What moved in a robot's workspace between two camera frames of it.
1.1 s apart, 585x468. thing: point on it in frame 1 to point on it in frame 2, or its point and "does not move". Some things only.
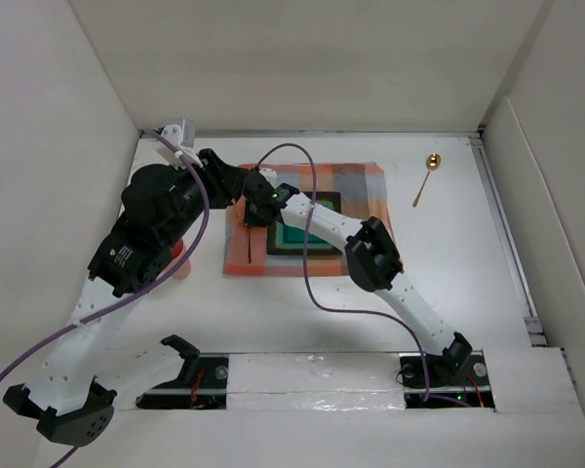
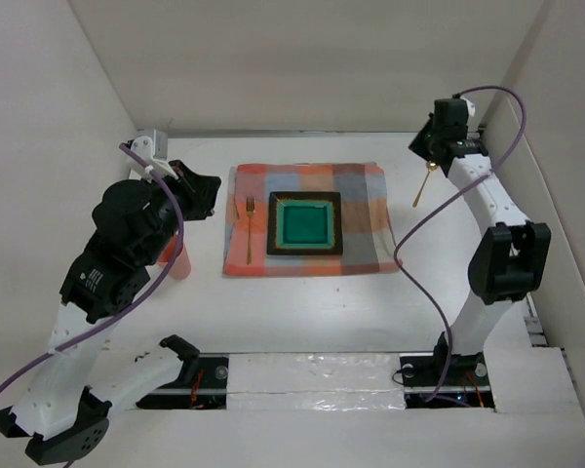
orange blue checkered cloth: x=364 y=196 does not move
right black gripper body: x=253 y=216 to x=421 y=143
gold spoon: x=433 y=162 does not move
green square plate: x=285 y=239 does not move
